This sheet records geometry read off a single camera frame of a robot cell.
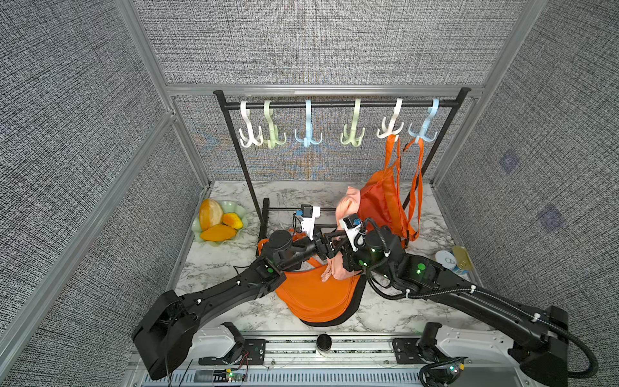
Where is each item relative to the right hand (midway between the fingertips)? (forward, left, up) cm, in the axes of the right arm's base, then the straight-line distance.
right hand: (335, 237), depth 69 cm
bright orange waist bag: (+13, -31, -16) cm, 38 cm away
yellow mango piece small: (+22, +40, -22) cm, 50 cm away
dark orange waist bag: (+17, -18, -5) cm, 25 cm away
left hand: (-1, -4, +4) cm, 6 cm away
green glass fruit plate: (+29, +43, -24) cm, 57 cm away
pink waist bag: (+6, -3, +7) cm, 10 cm away
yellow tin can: (+3, -42, -21) cm, 47 cm away
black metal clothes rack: (+20, +27, -25) cm, 42 cm away
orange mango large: (+15, +44, -22) cm, 51 cm away
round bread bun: (+22, +47, -19) cm, 55 cm away
